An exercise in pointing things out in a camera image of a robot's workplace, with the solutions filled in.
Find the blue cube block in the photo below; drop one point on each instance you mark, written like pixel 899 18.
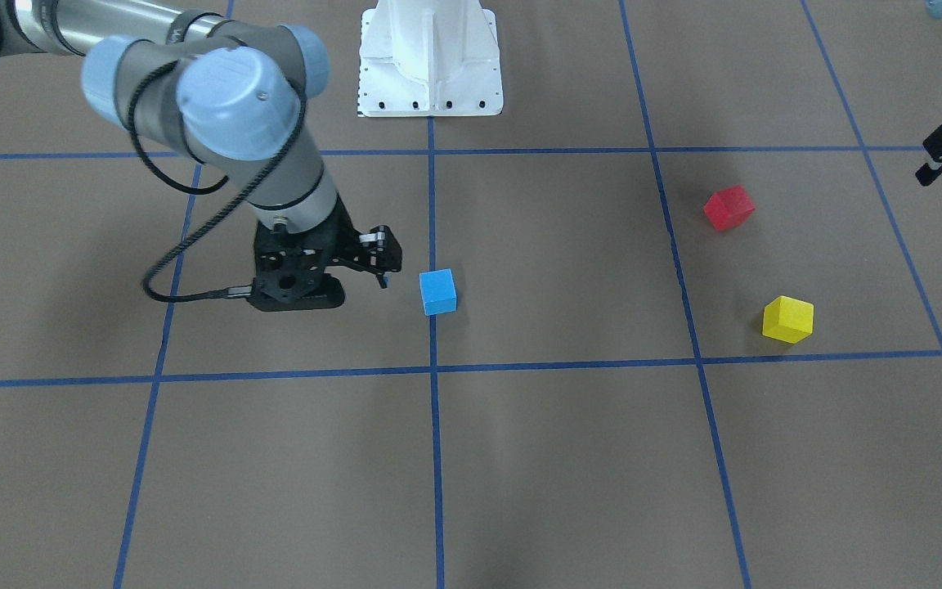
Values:
pixel 438 292

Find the white pedestal column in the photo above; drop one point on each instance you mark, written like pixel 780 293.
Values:
pixel 429 59

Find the yellow cube block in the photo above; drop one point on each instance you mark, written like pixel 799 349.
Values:
pixel 788 319

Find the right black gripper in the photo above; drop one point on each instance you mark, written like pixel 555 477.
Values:
pixel 346 238

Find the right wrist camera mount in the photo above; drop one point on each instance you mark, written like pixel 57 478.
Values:
pixel 293 280

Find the red cube block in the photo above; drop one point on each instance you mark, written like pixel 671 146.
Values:
pixel 729 208

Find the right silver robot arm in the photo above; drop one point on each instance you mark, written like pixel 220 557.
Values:
pixel 206 101

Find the brown paper table cover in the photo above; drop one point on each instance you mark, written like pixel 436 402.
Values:
pixel 600 411

